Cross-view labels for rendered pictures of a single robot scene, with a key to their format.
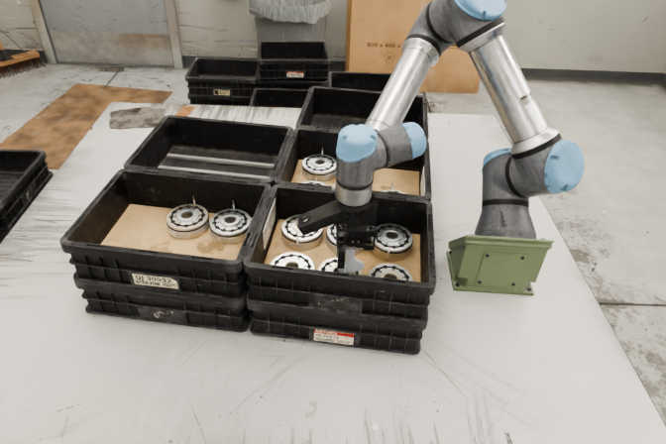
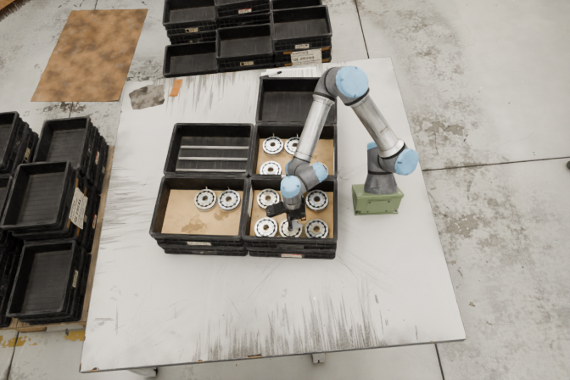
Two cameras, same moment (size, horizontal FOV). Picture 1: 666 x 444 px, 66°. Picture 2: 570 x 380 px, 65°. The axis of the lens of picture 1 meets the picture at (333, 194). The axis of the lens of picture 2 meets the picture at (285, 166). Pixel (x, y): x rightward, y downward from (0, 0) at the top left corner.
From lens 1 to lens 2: 0.97 m
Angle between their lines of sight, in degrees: 22
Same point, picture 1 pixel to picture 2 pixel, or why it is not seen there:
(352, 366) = (302, 268)
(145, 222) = (182, 202)
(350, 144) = (287, 192)
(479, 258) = (366, 203)
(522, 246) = (388, 198)
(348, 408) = (301, 290)
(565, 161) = (405, 162)
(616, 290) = (477, 155)
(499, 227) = (376, 187)
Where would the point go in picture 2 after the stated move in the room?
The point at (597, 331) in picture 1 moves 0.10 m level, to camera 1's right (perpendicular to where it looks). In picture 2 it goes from (428, 232) to (450, 231)
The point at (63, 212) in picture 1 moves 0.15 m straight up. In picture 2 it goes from (130, 187) to (118, 171)
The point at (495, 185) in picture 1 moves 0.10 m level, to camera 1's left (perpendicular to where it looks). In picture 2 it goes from (372, 164) to (350, 165)
